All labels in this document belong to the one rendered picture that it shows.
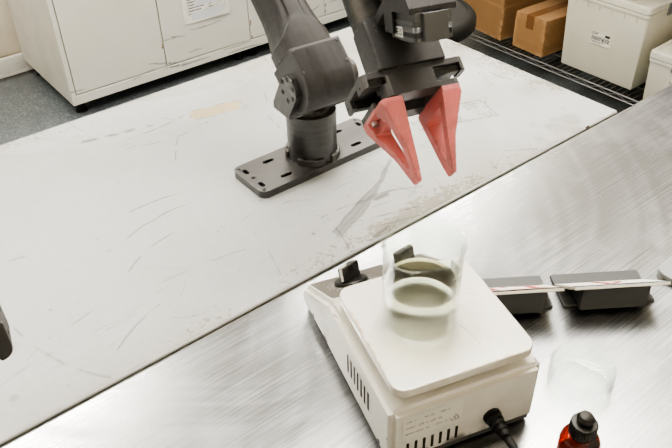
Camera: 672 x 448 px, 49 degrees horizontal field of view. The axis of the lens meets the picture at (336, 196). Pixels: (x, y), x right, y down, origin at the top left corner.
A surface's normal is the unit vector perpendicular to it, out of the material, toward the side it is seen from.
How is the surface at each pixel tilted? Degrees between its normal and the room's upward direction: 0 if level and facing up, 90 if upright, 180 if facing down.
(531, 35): 89
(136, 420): 0
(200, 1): 90
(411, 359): 0
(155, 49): 90
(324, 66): 41
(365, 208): 0
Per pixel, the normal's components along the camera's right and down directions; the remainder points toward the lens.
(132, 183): -0.02, -0.81
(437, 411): 0.36, 0.54
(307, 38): 0.34, -0.29
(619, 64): -0.78, 0.41
